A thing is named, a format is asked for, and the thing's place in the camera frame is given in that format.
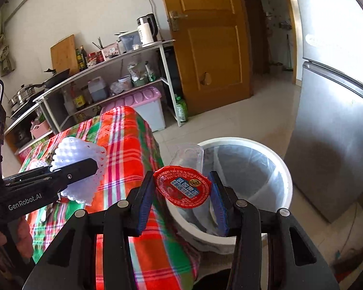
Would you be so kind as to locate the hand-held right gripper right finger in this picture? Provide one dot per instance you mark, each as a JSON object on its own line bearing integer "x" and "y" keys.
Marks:
{"x": 220, "y": 208}

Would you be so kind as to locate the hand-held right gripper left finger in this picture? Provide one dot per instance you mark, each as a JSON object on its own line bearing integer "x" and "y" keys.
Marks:
{"x": 143, "y": 208}

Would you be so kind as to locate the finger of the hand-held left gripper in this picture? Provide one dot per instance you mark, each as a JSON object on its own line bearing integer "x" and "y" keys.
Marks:
{"x": 75, "y": 170}

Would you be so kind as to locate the white foam fruit net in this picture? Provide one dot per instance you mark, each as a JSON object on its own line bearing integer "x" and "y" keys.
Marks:
{"x": 75, "y": 151}

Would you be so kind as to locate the clear plastic cup red lid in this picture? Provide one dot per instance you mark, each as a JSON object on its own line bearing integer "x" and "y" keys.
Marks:
{"x": 181, "y": 187}

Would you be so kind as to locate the white bin with clear bag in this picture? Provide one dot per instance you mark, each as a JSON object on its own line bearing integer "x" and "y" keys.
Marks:
{"x": 278, "y": 169}

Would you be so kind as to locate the person's left hand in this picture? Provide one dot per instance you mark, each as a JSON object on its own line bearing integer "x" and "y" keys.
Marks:
{"x": 22, "y": 238}

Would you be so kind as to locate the small white foam piece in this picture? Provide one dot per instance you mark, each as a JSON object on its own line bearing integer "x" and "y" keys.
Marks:
{"x": 38, "y": 165}

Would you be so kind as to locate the pink plastic basket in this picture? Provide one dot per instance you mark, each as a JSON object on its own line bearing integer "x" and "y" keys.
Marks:
{"x": 41, "y": 130}

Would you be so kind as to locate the red green plaid cloth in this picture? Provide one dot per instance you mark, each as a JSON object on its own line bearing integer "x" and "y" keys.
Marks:
{"x": 124, "y": 145}

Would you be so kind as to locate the brown sauce bottle yellow label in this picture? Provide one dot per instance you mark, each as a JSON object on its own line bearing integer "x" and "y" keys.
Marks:
{"x": 79, "y": 102}

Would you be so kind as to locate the black induction cooker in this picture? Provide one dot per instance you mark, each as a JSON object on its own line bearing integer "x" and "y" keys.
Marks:
{"x": 24, "y": 110}

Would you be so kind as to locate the dark liquid plastic jug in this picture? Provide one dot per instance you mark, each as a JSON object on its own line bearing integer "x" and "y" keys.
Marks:
{"x": 97, "y": 90}

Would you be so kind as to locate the steel pot with lid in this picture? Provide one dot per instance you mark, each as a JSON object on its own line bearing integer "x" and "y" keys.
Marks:
{"x": 22, "y": 95}

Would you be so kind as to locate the storage box with pink lid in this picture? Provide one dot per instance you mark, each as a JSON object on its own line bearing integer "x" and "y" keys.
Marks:
{"x": 145, "y": 108}

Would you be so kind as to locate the black wok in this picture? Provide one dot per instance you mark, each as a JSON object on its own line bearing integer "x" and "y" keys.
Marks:
{"x": 57, "y": 78}

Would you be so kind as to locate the green plastic bottle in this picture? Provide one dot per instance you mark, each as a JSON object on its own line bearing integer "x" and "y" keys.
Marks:
{"x": 181, "y": 110}

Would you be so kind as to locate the dark glass sauce bottle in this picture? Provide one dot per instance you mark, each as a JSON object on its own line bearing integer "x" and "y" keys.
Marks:
{"x": 83, "y": 59}

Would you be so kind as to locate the wooden cutting board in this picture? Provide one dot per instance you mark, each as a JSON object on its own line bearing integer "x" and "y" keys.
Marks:
{"x": 65, "y": 54}

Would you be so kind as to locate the green white snack bag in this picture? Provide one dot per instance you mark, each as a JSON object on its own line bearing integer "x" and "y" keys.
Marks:
{"x": 139, "y": 72}

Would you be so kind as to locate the pink utensil holder box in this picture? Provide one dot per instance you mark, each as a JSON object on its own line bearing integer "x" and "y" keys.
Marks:
{"x": 110, "y": 53}

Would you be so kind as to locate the white metal shelf rack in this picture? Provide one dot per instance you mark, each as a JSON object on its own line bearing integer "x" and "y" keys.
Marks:
{"x": 168, "y": 75}

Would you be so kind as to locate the hanging olive cloth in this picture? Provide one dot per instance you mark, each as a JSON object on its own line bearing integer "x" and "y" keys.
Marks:
{"x": 4, "y": 57}

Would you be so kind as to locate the grey blender jug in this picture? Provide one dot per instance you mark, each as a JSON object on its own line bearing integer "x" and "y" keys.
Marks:
{"x": 128, "y": 43}

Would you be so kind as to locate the silver refrigerator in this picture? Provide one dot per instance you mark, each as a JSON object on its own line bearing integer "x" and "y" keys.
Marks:
{"x": 329, "y": 111}

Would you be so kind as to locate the wooden door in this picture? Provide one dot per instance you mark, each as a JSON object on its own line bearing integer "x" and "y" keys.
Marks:
{"x": 211, "y": 51}

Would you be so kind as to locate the white black electric kettle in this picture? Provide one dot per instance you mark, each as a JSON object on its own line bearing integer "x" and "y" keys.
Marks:
{"x": 146, "y": 30}

